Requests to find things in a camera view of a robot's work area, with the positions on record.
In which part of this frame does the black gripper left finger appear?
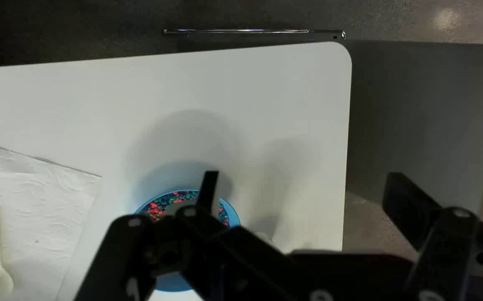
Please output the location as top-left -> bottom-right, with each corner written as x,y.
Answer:
74,171 -> 286,301

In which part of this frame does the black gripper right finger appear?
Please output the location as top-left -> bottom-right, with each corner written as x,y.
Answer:
383,173 -> 483,301

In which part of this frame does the blue bowl of colourful beads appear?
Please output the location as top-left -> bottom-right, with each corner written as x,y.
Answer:
134,188 -> 242,293

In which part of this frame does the dark bench seat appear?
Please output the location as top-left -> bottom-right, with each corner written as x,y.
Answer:
341,39 -> 483,270

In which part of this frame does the white paper napkin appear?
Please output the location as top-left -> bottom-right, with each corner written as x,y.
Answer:
0,149 -> 100,301

